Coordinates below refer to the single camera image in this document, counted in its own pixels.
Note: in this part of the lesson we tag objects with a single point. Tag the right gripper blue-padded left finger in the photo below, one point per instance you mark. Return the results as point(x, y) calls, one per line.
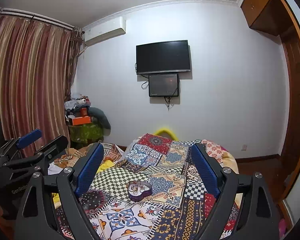
point(37, 217)

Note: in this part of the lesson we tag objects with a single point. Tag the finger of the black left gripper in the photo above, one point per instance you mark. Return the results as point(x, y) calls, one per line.
point(29, 138)
point(51, 150)

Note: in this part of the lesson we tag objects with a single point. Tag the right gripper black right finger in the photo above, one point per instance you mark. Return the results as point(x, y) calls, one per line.
point(258, 217)

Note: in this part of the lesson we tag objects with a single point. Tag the green cloth-covered side table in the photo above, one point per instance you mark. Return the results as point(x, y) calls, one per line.
point(85, 134)

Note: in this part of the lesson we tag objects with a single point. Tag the orange box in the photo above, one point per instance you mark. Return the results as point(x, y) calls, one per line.
point(82, 120)

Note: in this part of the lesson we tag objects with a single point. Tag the pile of clutter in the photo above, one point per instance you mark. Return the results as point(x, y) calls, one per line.
point(76, 106)

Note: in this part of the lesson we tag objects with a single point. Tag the dark grey cushion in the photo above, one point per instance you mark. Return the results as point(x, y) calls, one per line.
point(99, 117)

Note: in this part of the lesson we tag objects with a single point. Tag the yellow blanket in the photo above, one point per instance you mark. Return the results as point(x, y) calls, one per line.
point(105, 165)

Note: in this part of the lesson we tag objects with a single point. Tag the striped brown blanket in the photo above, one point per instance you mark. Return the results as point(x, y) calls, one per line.
point(103, 150)

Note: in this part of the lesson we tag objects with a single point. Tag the red striped curtain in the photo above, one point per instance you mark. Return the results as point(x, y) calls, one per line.
point(38, 63)

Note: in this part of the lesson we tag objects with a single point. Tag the purple heart-shaped tin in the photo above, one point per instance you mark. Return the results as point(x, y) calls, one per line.
point(138, 190)

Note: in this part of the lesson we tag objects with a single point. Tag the colourful patchwork bedspread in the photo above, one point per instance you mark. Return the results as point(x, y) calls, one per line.
point(179, 204)

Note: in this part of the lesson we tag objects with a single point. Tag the white air conditioner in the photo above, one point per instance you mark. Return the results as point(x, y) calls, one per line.
point(104, 31)

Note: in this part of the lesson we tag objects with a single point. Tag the wooden door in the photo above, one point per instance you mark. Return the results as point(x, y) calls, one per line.
point(291, 46)

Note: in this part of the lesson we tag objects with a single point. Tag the wooden overhead cabinet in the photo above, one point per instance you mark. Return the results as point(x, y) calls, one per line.
point(267, 16)

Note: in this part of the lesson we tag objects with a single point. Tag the white wall socket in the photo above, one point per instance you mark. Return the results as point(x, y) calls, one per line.
point(244, 146)

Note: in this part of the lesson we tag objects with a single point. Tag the small wall-mounted monitor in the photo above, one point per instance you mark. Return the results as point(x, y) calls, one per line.
point(163, 85)

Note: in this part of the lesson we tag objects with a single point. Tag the black wall television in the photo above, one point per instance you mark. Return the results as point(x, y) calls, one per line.
point(163, 57)

